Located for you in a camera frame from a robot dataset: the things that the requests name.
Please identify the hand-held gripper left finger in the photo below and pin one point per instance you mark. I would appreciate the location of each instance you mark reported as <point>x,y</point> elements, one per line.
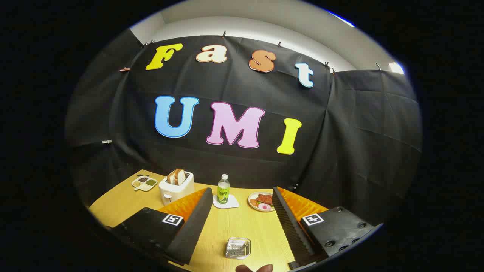
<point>191,230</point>

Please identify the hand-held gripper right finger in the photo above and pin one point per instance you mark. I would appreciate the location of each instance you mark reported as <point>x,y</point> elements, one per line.
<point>291,230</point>

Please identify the plate with toy food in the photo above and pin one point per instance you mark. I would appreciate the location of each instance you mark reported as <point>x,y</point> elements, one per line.
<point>262,201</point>

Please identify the white toaster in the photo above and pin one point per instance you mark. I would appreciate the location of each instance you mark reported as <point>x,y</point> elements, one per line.
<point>177,190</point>

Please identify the white coaster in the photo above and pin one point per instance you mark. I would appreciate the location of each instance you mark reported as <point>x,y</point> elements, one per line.
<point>232,204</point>

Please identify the green label drink bottle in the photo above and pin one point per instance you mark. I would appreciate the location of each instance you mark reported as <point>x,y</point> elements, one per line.
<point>223,190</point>

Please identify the toast bread slice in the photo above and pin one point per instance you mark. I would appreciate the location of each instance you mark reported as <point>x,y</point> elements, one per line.
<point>181,176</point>
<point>171,177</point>

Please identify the white divided condiment tray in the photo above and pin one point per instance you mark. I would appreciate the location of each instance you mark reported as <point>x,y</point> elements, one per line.
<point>144,183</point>

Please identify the black backdrop cloth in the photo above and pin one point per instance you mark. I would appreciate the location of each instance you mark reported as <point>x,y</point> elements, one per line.
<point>234,87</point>

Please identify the pink cloth clip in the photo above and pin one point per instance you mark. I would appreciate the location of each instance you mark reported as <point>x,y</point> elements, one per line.
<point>124,69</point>

